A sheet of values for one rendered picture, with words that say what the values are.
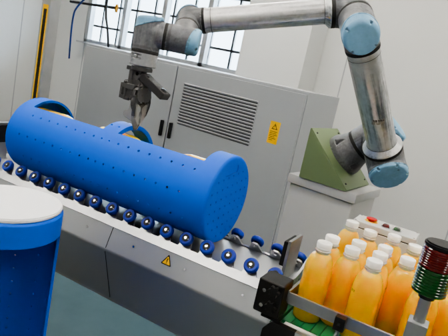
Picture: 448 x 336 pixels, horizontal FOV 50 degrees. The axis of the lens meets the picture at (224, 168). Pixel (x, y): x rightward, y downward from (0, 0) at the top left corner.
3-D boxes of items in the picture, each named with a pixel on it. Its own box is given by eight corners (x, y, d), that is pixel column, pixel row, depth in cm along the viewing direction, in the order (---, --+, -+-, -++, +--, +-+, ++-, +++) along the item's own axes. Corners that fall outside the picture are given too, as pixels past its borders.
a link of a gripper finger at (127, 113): (124, 126, 168) (129, 100, 167) (137, 130, 166) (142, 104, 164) (119, 126, 166) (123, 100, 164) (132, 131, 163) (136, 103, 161)
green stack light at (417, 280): (413, 281, 96) (419, 257, 95) (447, 293, 93) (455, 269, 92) (408, 291, 90) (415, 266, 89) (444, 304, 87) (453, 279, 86)
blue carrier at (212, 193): (63, 160, 206) (65, 94, 197) (242, 227, 168) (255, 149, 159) (4, 175, 182) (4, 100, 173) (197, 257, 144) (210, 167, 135)
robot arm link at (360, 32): (403, 158, 202) (375, -7, 155) (413, 188, 189) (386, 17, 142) (366, 166, 206) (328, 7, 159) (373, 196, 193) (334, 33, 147)
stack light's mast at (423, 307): (404, 308, 97) (427, 234, 93) (437, 321, 94) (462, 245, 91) (399, 319, 91) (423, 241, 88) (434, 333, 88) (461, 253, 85)
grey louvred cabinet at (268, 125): (106, 197, 485) (130, 51, 456) (292, 285, 369) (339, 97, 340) (60, 202, 441) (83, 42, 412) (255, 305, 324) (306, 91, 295)
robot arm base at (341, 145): (337, 135, 224) (355, 123, 219) (359, 169, 223) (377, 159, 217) (325, 141, 208) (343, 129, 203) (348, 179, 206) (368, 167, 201)
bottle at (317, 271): (325, 319, 127) (342, 255, 123) (306, 324, 123) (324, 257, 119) (305, 306, 133) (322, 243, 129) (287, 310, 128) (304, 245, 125)
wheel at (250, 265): (247, 257, 140) (246, 255, 139) (262, 261, 139) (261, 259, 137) (241, 271, 139) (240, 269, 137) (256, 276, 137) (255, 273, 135)
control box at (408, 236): (352, 241, 168) (360, 213, 166) (411, 261, 159) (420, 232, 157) (345, 247, 159) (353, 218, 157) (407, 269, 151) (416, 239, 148)
